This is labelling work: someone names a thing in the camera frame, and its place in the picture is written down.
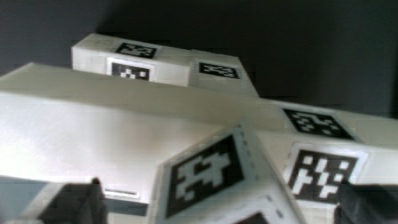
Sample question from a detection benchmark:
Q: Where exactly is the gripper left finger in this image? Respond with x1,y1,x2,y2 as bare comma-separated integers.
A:
39,178,108,224

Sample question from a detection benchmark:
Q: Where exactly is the white chair back frame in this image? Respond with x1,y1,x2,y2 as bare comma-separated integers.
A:
0,64,398,203

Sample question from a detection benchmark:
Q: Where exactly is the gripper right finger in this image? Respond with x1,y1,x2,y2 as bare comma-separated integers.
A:
334,183,398,224

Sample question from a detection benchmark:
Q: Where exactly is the white chair seat part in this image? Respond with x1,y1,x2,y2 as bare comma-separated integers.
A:
188,50,259,97

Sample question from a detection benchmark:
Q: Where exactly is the white chair leg block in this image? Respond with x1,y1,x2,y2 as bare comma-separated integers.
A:
282,143,367,206
71,33,192,86
145,122,305,224

